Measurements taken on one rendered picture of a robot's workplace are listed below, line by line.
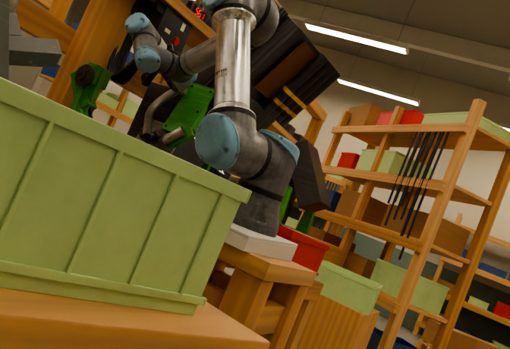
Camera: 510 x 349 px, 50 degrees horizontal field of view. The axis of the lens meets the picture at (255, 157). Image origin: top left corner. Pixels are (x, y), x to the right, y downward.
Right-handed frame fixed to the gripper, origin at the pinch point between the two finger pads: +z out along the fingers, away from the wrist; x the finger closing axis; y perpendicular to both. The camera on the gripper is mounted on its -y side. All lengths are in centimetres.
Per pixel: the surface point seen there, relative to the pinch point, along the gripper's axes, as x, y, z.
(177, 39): 23.4, 3.3, -1.8
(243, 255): -89, 20, -36
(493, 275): 149, 185, 810
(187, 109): -8.8, 1.1, 1.9
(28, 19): 15, -32, -42
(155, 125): -8.1, -12.6, 3.8
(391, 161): 111, 76, 290
